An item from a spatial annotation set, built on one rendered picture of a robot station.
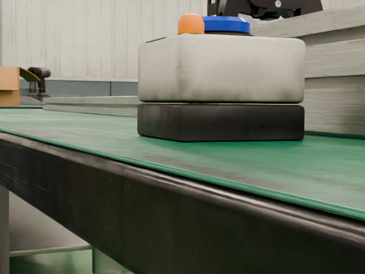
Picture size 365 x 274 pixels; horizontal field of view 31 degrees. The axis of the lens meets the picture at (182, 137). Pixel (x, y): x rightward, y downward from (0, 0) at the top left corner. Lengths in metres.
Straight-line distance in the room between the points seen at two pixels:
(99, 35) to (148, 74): 11.65
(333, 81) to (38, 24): 11.33
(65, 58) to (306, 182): 11.64
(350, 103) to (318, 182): 0.24
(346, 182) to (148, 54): 0.24
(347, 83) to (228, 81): 0.11
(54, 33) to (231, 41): 11.44
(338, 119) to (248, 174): 0.24
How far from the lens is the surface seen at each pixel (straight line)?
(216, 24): 0.40
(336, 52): 0.45
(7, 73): 2.61
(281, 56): 0.39
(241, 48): 0.38
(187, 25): 0.37
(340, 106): 0.44
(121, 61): 12.12
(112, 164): 0.28
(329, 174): 0.21
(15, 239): 2.91
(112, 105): 1.08
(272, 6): 0.62
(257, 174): 0.21
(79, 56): 11.88
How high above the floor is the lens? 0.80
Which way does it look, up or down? 3 degrees down
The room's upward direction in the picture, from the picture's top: 1 degrees clockwise
